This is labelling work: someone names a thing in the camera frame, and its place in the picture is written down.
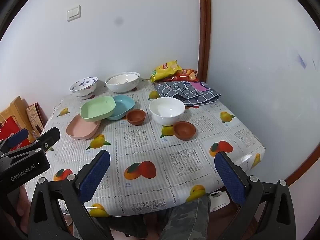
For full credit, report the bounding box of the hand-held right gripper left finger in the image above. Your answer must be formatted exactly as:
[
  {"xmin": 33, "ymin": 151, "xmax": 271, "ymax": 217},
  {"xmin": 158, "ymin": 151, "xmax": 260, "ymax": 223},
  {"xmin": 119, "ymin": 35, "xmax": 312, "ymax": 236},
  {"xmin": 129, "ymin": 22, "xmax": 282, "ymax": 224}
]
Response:
[{"xmin": 26, "ymin": 149, "xmax": 114, "ymax": 240}]

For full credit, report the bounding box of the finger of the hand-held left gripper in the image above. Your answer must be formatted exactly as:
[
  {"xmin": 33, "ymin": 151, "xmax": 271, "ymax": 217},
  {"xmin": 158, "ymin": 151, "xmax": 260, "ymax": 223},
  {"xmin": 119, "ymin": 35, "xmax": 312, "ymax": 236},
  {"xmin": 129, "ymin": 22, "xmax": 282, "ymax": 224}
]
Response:
[
  {"xmin": 0, "ymin": 129, "xmax": 29, "ymax": 153},
  {"xmin": 29, "ymin": 127, "xmax": 61, "ymax": 153}
]

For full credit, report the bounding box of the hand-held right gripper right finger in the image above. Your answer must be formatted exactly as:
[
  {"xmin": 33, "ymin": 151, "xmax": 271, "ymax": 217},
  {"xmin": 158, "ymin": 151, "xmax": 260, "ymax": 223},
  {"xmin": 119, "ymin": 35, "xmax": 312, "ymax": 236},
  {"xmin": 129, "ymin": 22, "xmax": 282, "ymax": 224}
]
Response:
[{"xmin": 214, "ymin": 151, "xmax": 297, "ymax": 240}]

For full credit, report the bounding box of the pink plastic plate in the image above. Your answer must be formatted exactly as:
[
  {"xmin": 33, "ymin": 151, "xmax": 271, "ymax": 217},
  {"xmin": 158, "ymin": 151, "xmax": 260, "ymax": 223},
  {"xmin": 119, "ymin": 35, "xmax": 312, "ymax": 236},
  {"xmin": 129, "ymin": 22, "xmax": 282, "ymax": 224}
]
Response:
[{"xmin": 66, "ymin": 115, "xmax": 102, "ymax": 140}]

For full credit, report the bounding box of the green plastic plate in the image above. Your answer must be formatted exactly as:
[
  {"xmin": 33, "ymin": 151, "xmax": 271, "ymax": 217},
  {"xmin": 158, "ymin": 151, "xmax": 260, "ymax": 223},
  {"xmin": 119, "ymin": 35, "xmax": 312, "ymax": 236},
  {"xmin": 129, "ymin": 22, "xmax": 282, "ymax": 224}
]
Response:
[{"xmin": 80, "ymin": 96, "xmax": 116, "ymax": 123}]

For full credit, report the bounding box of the small brown bowl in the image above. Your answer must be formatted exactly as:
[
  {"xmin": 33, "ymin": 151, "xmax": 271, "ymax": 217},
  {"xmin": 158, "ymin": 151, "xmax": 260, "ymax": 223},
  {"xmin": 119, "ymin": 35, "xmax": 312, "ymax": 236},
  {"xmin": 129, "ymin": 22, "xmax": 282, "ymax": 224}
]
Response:
[
  {"xmin": 126, "ymin": 109, "xmax": 146, "ymax": 125},
  {"xmin": 173, "ymin": 121, "xmax": 196, "ymax": 141}
]

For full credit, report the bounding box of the blue plastic plate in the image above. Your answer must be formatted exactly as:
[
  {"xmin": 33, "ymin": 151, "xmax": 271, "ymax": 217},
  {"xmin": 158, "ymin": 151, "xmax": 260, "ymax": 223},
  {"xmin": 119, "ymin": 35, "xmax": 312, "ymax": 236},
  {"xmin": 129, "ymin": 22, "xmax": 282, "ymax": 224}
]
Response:
[{"xmin": 107, "ymin": 95, "xmax": 136, "ymax": 121}]

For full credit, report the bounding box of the white bowl grey vine print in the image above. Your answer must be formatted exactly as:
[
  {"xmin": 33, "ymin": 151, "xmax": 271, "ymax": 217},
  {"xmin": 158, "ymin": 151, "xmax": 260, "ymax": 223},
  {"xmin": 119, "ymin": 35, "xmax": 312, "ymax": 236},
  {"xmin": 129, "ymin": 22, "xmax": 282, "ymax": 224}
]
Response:
[{"xmin": 149, "ymin": 97, "xmax": 186, "ymax": 126}]

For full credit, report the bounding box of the person's left hand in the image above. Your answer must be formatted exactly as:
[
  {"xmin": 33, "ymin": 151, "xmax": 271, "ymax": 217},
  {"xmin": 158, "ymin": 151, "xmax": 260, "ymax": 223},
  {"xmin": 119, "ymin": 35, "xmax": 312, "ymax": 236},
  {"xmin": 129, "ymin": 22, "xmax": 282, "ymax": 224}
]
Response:
[{"xmin": 15, "ymin": 187, "xmax": 32, "ymax": 234}]

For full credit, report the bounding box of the red paper bag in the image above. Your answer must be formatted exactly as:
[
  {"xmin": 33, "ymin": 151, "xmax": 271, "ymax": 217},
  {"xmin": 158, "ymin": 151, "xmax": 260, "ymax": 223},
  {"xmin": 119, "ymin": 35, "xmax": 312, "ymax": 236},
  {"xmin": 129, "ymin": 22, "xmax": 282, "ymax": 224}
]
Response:
[{"xmin": 0, "ymin": 116, "xmax": 30, "ymax": 152}]

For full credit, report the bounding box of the white plastic jug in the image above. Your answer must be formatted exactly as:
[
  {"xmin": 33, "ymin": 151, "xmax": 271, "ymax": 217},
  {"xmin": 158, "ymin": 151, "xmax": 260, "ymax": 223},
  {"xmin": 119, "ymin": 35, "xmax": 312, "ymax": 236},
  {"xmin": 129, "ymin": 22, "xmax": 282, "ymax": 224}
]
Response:
[{"xmin": 209, "ymin": 191, "xmax": 230, "ymax": 209}]

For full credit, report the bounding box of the patterned cardboard box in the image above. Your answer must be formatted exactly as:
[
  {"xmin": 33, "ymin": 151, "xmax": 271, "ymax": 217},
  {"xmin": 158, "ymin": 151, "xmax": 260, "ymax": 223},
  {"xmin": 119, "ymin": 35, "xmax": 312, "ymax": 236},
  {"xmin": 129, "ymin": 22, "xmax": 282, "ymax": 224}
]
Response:
[{"xmin": 26, "ymin": 102, "xmax": 45, "ymax": 133}]

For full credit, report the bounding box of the blue patterned white bowl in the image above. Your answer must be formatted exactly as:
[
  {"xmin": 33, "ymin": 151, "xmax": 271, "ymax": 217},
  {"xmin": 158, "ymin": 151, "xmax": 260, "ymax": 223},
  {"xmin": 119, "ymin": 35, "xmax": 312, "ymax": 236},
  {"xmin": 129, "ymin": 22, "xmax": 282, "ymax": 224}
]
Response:
[{"xmin": 69, "ymin": 77, "xmax": 98, "ymax": 100}]

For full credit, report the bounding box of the camouflage pants leg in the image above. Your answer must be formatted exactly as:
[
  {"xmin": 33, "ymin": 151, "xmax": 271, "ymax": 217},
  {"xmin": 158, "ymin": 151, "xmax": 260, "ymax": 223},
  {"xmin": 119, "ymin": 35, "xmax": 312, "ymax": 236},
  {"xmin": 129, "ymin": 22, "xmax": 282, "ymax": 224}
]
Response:
[{"xmin": 110, "ymin": 195, "xmax": 211, "ymax": 240}]

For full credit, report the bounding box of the fruit print tablecloth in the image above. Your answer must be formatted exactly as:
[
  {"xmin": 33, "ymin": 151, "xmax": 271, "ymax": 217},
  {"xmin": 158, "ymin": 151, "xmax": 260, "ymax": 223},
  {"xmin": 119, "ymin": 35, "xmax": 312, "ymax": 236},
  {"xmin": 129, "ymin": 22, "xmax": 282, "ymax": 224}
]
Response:
[{"xmin": 25, "ymin": 80, "xmax": 265, "ymax": 217}]

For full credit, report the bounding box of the brown wooden baseboard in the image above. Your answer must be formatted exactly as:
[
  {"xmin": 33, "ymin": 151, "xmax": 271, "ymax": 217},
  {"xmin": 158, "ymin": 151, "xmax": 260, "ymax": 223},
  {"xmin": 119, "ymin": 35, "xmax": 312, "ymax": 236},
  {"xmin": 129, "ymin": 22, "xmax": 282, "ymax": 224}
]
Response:
[{"xmin": 285, "ymin": 140, "xmax": 320, "ymax": 187}]

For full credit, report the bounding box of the large white bowl grey scroll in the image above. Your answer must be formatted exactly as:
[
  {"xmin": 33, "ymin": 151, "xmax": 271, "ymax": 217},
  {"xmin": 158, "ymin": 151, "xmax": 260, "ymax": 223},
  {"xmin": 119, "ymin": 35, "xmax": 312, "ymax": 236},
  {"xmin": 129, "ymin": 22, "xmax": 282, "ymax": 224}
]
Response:
[{"xmin": 105, "ymin": 72, "xmax": 140, "ymax": 93}]

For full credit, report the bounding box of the plain white nested bowl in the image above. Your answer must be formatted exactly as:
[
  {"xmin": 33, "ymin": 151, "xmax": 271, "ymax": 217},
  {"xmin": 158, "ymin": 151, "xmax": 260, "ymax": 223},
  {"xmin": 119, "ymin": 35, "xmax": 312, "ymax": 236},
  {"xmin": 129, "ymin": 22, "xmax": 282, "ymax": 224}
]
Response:
[{"xmin": 107, "ymin": 74, "xmax": 138, "ymax": 85}]

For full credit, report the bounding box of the grey checked cloth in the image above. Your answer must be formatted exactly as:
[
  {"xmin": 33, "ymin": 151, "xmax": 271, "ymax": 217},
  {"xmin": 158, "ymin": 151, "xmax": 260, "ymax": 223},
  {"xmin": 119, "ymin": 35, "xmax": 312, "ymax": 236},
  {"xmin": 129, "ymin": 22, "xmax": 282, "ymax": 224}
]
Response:
[{"xmin": 153, "ymin": 80, "xmax": 222, "ymax": 107}]

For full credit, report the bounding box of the red chip bag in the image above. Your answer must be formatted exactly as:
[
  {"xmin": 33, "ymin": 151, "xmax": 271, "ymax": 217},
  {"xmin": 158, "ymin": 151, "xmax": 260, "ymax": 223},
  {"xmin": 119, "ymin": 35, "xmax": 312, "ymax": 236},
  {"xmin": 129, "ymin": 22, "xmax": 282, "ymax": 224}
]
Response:
[{"xmin": 169, "ymin": 68, "xmax": 199, "ymax": 82}]

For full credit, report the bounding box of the yellow chip bag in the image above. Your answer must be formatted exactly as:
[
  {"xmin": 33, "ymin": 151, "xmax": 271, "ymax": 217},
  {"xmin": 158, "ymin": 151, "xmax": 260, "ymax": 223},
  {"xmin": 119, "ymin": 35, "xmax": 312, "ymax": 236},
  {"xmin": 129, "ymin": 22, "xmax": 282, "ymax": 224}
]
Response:
[{"xmin": 150, "ymin": 60, "xmax": 183, "ymax": 82}]

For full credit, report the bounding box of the white light switch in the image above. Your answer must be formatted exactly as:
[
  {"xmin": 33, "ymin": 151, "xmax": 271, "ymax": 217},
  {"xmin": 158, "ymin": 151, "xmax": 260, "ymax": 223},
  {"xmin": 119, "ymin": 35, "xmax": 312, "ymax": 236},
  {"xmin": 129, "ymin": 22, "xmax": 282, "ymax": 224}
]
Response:
[{"xmin": 66, "ymin": 4, "xmax": 82, "ymax": 22}]

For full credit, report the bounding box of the brown wooden door frame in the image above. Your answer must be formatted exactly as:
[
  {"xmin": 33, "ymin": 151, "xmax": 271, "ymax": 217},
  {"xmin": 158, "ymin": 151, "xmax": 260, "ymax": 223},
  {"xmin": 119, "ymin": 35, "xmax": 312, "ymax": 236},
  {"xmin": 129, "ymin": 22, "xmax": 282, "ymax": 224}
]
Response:
[{"xmin": 198, "ymin": 0, "xmax": 212, "ymax": 82}]

